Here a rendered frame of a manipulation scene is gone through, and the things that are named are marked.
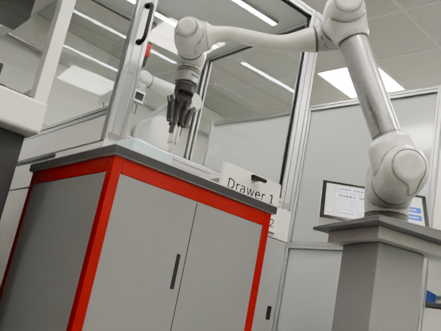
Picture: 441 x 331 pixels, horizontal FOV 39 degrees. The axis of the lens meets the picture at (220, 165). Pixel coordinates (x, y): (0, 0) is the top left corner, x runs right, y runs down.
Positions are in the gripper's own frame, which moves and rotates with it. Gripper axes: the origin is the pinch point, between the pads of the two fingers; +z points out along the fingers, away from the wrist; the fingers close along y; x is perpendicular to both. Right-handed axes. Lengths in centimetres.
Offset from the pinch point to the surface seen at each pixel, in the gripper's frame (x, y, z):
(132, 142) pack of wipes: -34, -39, 21
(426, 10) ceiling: 32, 217, -182
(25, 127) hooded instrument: 0, -56, 19
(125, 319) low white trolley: -37, -30, 68
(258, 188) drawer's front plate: -17.1, 31.2, 11.3
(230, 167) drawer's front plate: -15.7, 16.2, 8.0
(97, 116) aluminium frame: 32.3, -14.4, -5.5
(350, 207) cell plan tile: -1, 113, -6
